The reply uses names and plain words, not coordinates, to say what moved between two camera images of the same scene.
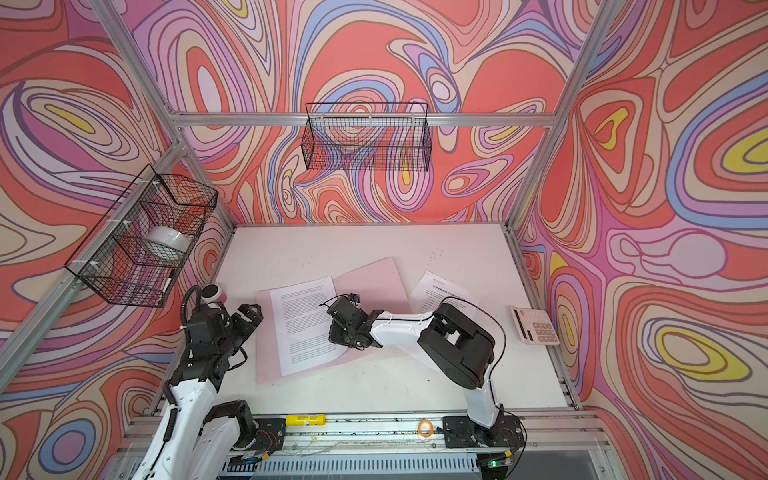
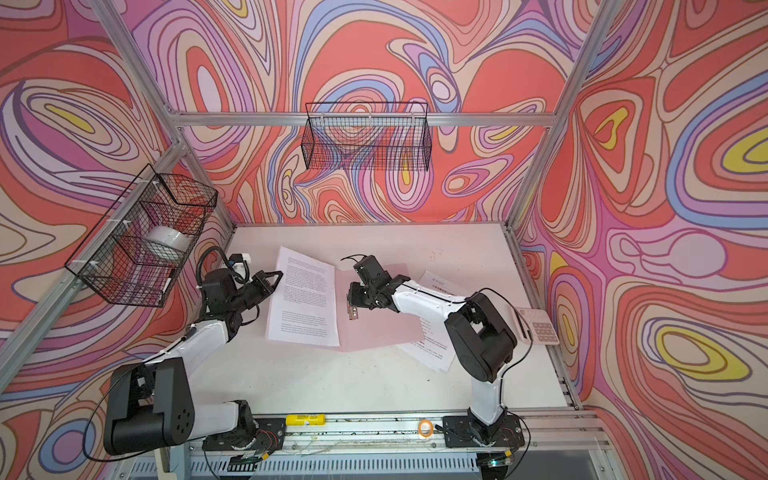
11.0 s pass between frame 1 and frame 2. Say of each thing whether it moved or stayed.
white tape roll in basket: stayed
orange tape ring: stayed
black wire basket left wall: stayed
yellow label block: stayed
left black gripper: moved
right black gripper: moved
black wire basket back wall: stayed
